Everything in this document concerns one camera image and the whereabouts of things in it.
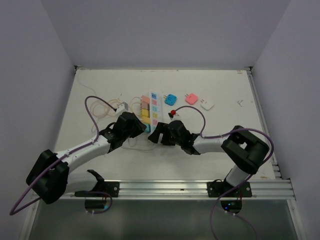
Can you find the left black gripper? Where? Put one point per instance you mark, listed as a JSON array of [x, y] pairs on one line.
[[140, 127]]

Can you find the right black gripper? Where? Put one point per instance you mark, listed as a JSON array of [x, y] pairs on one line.
[[161, 128]]

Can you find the blue plug adapter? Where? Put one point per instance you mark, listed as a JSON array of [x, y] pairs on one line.
[[170, 99]]

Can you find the pink plug adapter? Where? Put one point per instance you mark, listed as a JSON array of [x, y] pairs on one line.
[[191, 98]]

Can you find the white plug adapter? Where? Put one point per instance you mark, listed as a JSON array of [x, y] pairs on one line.
[[206, 104]]

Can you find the teal USB charger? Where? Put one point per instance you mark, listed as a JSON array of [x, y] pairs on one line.
[[147, 128]]

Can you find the yellow olive USB charger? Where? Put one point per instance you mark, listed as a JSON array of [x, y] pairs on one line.
[[145, 113]]

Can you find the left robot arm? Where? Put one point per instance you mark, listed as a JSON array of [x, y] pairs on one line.
[[49, 176]]

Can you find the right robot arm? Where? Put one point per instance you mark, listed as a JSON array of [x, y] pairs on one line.
[[247, 151]]

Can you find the beige brown USB charger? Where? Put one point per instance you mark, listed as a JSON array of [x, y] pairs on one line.
[[145, 106]]

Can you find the salmon pink USB charger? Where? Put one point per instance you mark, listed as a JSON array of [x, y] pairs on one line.
[[145, 99]]

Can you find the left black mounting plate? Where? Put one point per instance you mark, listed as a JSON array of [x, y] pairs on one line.
[[100, 189]]

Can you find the black mounting plate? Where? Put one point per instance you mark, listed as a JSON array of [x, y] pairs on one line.
[[218, 187], [100, 189]]

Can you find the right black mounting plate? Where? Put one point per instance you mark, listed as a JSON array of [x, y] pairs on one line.
[[218, 187]]

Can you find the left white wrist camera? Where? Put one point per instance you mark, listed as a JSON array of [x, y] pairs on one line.
[[121, 108]]

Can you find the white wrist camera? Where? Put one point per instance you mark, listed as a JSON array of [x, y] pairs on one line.
[[121, 108], [174, 116]]

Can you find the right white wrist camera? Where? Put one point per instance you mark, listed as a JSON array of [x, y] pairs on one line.
[[174, 116]]

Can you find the right side aluminium rail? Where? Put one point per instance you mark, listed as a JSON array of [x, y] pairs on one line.
[[273, 159]]

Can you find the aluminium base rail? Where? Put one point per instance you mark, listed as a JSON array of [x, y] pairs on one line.
[[185, 189]]

